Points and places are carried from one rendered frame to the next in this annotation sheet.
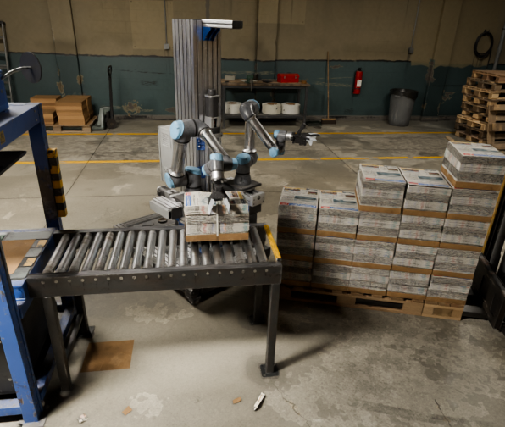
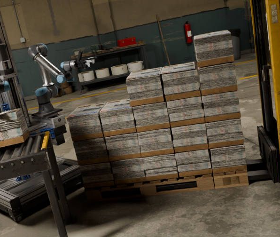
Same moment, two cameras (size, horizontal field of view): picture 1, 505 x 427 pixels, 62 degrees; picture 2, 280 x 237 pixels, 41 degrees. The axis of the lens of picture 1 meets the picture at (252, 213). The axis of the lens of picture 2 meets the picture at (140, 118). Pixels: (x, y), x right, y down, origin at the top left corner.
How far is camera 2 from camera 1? 1.09 m
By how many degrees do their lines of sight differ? 10
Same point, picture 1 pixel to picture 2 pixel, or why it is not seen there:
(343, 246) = (129, 141)
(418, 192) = (171, 79)
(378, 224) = (150, 114)
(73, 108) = not seen: outside the picture
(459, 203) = (206, 80)
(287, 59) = (124, 28)
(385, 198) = (147, 90)
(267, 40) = (103, 16)
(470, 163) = (203, 44)
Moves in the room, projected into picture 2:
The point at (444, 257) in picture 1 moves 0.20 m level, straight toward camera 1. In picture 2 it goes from (213, 130) to (206, 139)
